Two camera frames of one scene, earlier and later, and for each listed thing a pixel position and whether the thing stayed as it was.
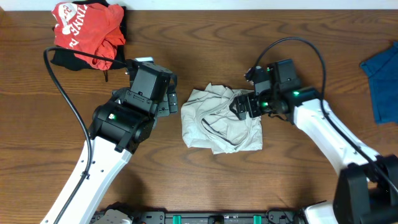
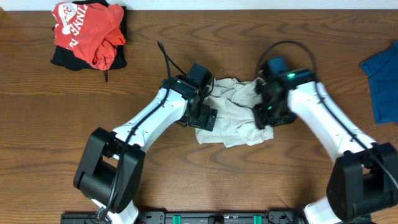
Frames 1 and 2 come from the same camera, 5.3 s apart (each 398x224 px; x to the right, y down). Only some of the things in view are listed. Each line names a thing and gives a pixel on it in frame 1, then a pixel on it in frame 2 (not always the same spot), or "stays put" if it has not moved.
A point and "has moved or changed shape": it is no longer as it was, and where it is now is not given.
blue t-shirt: [382, 70] stays put
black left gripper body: [170, 106] -> [199, 116]
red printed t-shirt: [93, 28] stays put
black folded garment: [69, 60] stays put
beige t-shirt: [208, 122] has moved or changed shape
